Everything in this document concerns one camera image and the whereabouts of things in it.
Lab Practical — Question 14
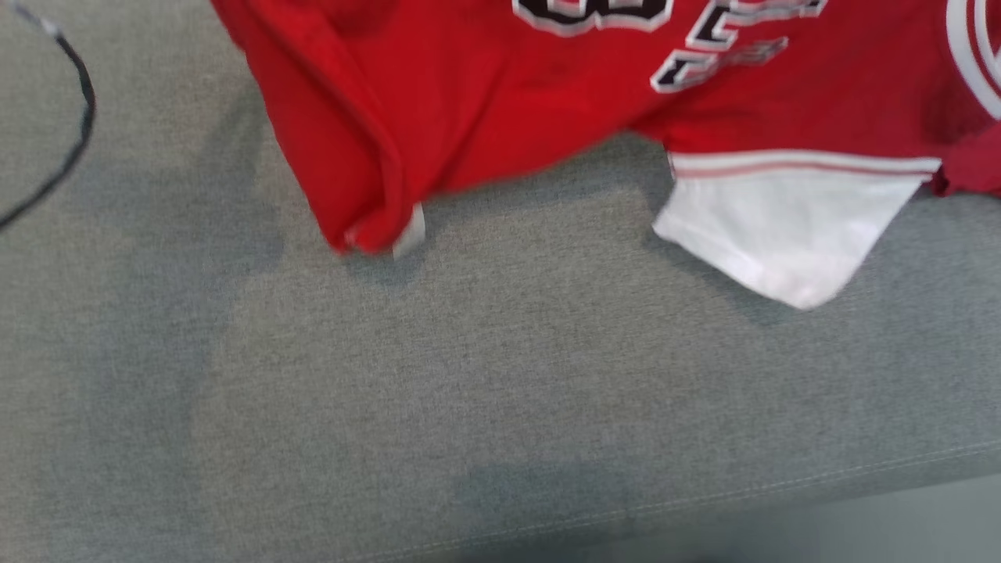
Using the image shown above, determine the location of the red jersey with black lettering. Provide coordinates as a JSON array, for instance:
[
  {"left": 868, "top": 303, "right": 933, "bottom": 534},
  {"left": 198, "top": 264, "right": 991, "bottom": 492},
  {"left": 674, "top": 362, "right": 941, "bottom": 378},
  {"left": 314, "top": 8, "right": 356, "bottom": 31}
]
[{"left": 210, "top": 0, "right": 1001, "bottom": 311}]

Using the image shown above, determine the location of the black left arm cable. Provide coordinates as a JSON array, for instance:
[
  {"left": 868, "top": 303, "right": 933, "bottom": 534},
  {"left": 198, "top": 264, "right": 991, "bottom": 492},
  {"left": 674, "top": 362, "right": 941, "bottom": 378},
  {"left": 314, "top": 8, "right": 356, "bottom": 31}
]
[{"left": 0, "top": 0, "right": 97, "bottom": 231}]

